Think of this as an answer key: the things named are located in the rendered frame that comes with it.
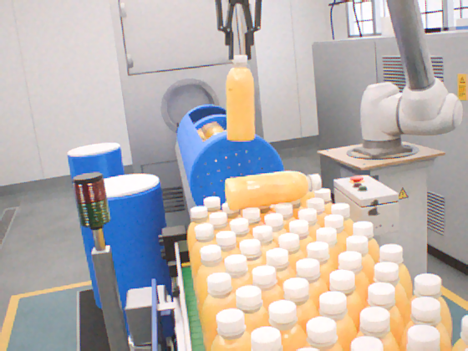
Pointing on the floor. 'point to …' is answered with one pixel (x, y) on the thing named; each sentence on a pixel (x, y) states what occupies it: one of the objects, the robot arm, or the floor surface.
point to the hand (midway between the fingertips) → (239, 46)
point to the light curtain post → (253, 77)
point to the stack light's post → (110, 298)
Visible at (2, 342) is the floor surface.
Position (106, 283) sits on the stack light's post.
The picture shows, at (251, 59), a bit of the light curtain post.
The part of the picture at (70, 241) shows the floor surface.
